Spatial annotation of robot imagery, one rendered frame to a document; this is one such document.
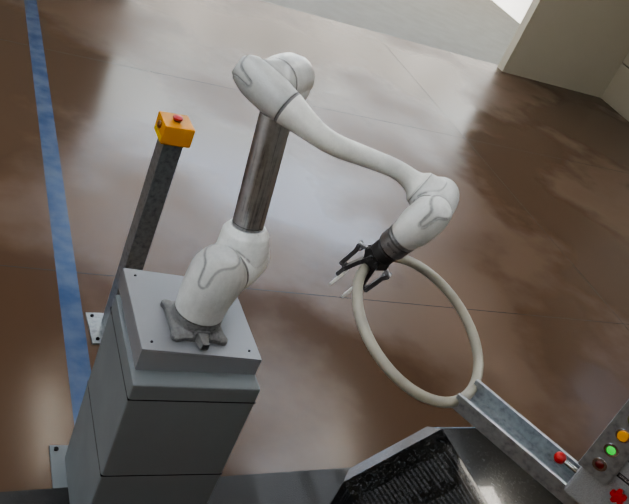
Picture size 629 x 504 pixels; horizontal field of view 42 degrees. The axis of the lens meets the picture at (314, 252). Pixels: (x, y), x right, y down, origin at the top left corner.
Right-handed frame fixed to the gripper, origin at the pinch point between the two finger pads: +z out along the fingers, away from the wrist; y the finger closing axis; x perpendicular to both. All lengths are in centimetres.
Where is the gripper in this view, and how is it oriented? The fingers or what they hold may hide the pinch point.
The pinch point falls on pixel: (344, 283)
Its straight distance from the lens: 238.4
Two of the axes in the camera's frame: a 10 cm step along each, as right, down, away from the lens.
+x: 4.4, -4.3, 7.9
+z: -6.0, 5.1, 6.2
